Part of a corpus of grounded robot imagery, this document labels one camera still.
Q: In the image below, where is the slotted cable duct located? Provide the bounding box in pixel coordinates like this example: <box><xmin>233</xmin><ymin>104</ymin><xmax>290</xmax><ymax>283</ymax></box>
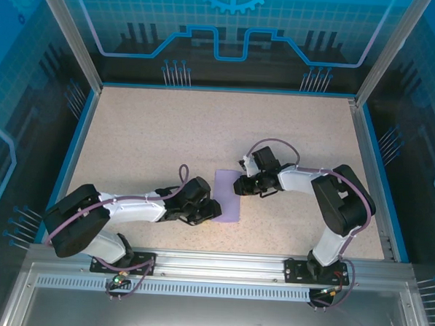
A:
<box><xmin>34</xmin><ymin>274</ymin><xmax>320</xmax><ymax>303</ymax></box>

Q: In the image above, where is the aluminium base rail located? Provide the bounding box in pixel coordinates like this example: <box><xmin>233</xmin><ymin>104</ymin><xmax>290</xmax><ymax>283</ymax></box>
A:
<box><xmin>28</xmin><ymin>241</ymin><xmax>418</xmax><ymax>290</ymax></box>

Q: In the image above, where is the aluminium frame post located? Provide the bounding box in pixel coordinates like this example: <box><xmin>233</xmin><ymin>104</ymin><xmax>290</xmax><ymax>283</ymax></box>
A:
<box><xmin>353</xmin><ymin>0</ymin><xmax>434</xmax><ymax>111</ymax></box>
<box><xmin>27</xmin><ymin>0</ymin><xmax>109</xmax><ymax>94</ymax></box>

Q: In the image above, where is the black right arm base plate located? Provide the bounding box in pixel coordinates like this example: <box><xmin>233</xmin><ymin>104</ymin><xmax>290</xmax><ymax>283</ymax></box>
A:
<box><xmin>283</xmin><ymin>257</ymin><xmax>348</xmax><ymax>287</ymax></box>

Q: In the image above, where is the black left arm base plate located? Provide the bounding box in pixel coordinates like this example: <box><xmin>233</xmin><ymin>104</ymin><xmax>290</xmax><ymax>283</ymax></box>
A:
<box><xmin>89</xmin><ymin>249</ymin><xmax>158</xmax><ymax>276</ymax></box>

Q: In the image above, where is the blue table edge strip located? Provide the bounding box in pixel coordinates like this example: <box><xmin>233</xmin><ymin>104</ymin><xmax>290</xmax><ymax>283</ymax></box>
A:
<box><xmin>47</xmin><ymin>87</ymin><xmax>102</xmax><ymax>216</ymax></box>
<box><xmin>353</xmin><ymin>104</ymin><xmax>418</xmax><ymax>263</ymax></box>

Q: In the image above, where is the metal front panel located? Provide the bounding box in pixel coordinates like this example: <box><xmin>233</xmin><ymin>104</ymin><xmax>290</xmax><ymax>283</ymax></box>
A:
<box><xmin>0</xmin><ymin>259</ymin><xmax>435</xmax><ymax>326</ymax></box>

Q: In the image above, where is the cable connector with green light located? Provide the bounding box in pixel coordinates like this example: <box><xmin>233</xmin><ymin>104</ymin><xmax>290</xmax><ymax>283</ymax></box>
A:
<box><xmin>110</xmin><ymin>269</ymin><xmax>132</xmax><ymax>287</ymax></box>
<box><xmin>318</xmin><ymin>283</ymin><xmax>343</xmax><ymax>298</ymax></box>

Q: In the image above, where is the aluminium side rail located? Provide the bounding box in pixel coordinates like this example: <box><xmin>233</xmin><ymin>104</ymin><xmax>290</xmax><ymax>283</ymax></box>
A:
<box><xmin>339</xmin><ymin>98</ymin><xmax>404</xmax><ymax>261</ymax></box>

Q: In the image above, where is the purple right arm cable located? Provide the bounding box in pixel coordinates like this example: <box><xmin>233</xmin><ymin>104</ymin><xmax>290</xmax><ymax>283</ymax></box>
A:
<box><xmin>238</xmin><ymin>136</ymin><xmax>375</xmax><ymax>314</ymax></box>

